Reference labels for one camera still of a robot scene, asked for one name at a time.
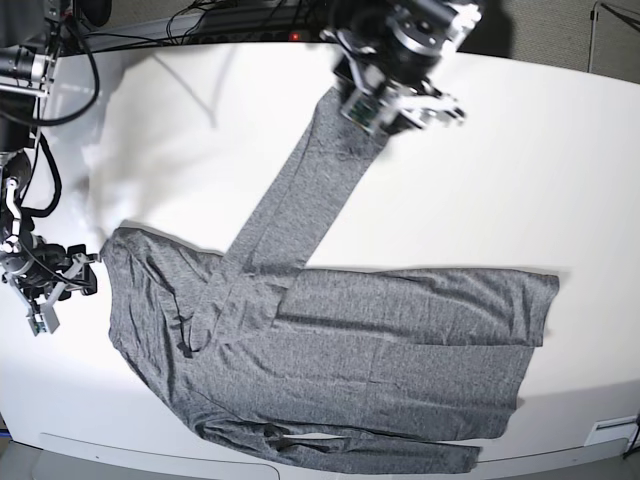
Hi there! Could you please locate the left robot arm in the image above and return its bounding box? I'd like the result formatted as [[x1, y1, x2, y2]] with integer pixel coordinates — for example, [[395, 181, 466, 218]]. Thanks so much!
[[320, 1, 485, 135]]

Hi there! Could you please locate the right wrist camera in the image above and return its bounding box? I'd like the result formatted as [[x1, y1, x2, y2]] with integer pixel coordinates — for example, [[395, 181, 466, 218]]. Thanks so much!
[[27, 302, 60, 336]]

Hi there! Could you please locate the grey long-sleeve T-shirt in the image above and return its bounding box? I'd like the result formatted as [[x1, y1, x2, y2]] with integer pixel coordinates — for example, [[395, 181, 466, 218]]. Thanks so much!
[[101, 88, 560, 475]]

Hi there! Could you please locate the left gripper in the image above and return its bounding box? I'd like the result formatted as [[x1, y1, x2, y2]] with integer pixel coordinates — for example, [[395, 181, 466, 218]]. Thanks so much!
[[332, 29, 466, 135]]

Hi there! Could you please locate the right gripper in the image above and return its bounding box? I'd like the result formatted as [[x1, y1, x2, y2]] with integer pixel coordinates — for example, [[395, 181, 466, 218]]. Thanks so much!
[[1, 243, 100, 306]]

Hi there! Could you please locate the white metal frame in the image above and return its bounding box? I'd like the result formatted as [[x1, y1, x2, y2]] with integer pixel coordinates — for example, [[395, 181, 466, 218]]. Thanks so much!
[[588, 1, 640, 76]]

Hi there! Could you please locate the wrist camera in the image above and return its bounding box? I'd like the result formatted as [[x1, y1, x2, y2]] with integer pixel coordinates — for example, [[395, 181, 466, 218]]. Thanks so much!
[[341, 89, 389, 135], [27, 302, 60, 336]]

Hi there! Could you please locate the black power strip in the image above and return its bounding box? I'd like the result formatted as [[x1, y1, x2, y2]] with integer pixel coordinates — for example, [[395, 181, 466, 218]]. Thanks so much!
[[186, 26, 326, 45]]

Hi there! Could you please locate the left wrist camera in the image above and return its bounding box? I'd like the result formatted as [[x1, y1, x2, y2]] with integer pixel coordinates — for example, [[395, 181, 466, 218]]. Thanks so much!
[[341, 89, 389, 135]]

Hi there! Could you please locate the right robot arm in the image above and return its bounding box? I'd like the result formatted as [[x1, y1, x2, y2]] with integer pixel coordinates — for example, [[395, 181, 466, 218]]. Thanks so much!
[[1, 1, 112, 312]]

